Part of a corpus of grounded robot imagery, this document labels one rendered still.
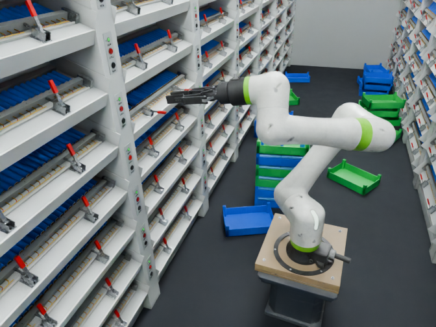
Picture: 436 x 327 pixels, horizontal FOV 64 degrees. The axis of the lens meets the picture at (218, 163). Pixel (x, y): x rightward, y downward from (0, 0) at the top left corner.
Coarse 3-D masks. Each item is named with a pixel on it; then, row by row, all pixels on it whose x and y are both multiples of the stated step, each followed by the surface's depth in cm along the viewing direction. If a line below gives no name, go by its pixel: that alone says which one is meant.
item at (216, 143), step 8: (224, 120) 258; (232, 120) 258; (224, 128) 244; (232, 128) 258; (216, 136) 243; (224, 136) 245; (208, 144) 228; (216, 144) 235; (224, 144) 246; (208, 152) 225; (216, 152) 227; (208, 160) 218; (208, 168) 219
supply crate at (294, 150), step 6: (258, 138) 214; (258, 144) 204; (264, 144) 216; (258, 150) 206; (264, 150) 205; (270, 150) 205; (276, 150) 204; (282, 150) 203; (288, 150) 203; (294, 150) 202; (300, 150) 201; (306, 150) 201
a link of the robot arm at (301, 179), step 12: (348, 108) 135; (360, 108) 133; (312, 156) 142; (324, 156) 141; (300, 168) 145; (312, 168) 142; (324, 168) 144; (288, 180) 147; (300, 180) 144; (312, 180) 144; (276, 192) 149; (288, 192) 144; (300, 192) 143
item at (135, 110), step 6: (180, 78) 168; (168, 84) 159; (174, 84) 163; (180, 84) 166; (162, 90) 153; (156, 96) 148; (144, 102) 141; (150, 102) 144; (138, 108) 136; (132, 114) 132
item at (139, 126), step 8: (176, 64) 173; (176, 72) 175; (184, 72) 174; (192, 72) 172; (184, 80) 173; (192, 80) 175; (136, 88) 152; (184, 88) 166; (152, 104) 146; (160, 104) 148; (168, 104) 150; (136, 120) 134; (144, 120) 135; (152, 120) 139; (136, 128) 129; (144, 128) 134; (136, 136) 130
